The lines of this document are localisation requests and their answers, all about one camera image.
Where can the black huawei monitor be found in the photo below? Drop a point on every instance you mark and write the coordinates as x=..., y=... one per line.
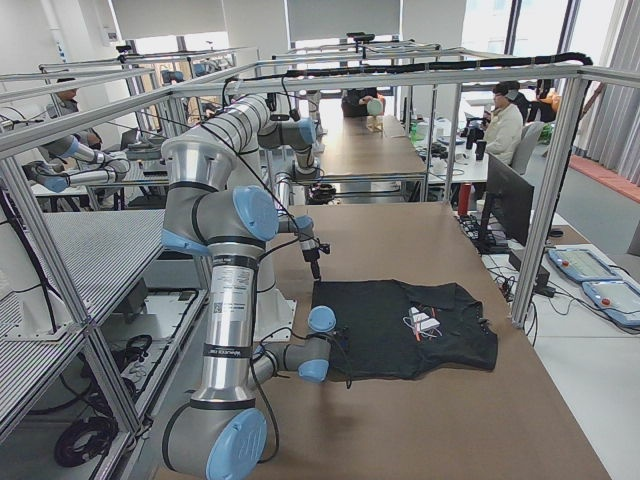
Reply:
x=508, y=200

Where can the teach pendant with red button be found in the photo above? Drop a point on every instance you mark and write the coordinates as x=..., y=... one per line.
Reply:
x=580, y=265

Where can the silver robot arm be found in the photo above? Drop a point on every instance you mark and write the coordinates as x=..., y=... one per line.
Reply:
x=292, y=165
x=218, y=208

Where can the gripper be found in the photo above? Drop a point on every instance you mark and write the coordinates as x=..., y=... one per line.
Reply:
x=309, y=255
x=342, y=351

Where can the black graphic t-shirt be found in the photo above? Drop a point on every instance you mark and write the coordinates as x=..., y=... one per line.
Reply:
x=402, y=331

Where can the seated person white jacket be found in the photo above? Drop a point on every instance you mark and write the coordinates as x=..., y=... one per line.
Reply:
x=504, y=130

